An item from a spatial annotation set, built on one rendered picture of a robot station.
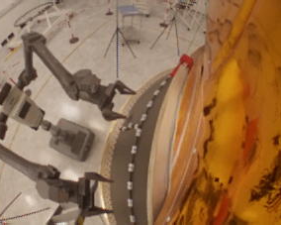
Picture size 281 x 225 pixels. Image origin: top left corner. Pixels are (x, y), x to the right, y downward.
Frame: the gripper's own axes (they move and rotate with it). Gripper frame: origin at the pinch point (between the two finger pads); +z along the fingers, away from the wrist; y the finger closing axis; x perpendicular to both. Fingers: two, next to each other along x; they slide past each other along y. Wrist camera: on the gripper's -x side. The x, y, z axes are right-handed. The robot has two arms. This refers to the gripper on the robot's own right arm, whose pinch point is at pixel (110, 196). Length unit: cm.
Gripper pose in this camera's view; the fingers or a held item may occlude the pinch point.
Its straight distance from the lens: 40.3
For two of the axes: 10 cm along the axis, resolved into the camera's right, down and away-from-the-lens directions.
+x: 0.9, 4.0, 9.1
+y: 0.1, -9.1, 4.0
